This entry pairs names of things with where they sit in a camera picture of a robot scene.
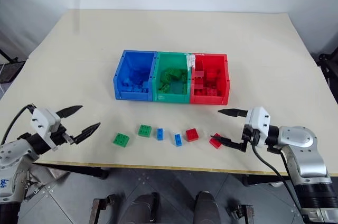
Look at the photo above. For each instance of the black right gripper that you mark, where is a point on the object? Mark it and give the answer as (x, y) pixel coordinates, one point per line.
(247, 132)

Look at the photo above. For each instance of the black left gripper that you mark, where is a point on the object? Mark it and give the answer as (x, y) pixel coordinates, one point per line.
(58, 135)

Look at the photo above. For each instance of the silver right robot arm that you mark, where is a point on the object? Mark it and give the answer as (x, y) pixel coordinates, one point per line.
(303, 142)

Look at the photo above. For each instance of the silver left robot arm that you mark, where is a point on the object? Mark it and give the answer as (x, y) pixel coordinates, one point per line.
(13, 153)

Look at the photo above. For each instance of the red flat toy brick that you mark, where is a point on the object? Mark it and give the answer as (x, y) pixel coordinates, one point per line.
(215, 143)

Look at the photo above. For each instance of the red plastic bin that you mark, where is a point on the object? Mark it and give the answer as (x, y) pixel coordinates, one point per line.
(206, 100)

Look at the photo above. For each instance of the red square toy brick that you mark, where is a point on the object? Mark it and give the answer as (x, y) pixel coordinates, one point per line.
(192, 134)

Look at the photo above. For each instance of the green square toy brick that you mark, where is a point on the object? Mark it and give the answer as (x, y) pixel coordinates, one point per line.
(145, 130)
(121, 139)

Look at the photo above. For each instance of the blue plastic bin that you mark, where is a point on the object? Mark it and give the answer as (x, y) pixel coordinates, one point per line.
(124, 95)

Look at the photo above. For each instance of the blue narrow toy brick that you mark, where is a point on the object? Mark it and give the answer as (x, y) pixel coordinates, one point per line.
(160, 134)
(178, 140)

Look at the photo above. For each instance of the green plastic bin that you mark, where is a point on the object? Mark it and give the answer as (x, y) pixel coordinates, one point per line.
(171, 98)

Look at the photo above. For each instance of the dark rounded shape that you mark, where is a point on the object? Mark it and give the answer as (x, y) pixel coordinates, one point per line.
(207, 208)
(144, 208)

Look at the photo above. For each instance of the black mesh crate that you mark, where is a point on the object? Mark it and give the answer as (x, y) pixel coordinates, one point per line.
(9, 73)

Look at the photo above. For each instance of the black metal rod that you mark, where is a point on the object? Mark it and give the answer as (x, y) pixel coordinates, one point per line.
(8, 56)

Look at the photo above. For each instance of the black metal stand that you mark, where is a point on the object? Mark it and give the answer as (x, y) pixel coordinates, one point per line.
(328, 65)

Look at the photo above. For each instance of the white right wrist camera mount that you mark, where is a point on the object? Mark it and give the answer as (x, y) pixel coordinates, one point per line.
(260, 121)

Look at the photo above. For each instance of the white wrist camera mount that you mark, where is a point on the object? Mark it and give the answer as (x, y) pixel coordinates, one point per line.
(260, 121)
(43, 122)

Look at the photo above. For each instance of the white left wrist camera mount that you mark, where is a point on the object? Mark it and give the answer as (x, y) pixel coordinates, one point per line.
(43, 122)

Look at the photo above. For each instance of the black table frame beam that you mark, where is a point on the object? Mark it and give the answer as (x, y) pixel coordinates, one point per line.
(264, 179)

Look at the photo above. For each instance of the rusty metal bracket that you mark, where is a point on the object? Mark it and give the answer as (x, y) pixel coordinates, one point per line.
(243, 212)
(100, 208)

